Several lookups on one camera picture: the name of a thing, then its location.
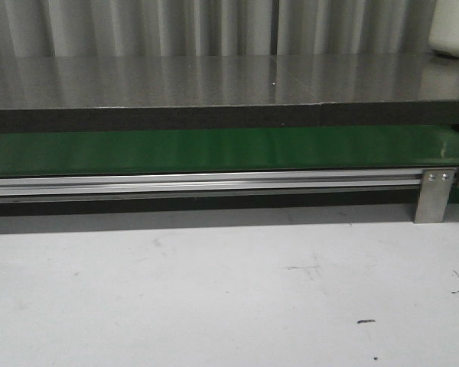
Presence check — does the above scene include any green conveyor belt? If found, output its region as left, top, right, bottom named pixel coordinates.
left=0, top=125, right=459, bottom=177

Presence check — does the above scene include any grey stone countertop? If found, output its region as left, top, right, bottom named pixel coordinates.
left=0, top=54, right=459, bottom=133

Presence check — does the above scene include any grey pleated curtain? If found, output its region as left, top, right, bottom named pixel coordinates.
left=0, top=1, right=435, bottom=57

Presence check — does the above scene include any aluminium conveyor side rail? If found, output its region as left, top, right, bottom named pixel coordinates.
left=0, top=168, right=423, bottom=198

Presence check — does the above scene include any right steel support bracket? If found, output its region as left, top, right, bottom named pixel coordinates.
left=414, top=168, right=456, bottom=224

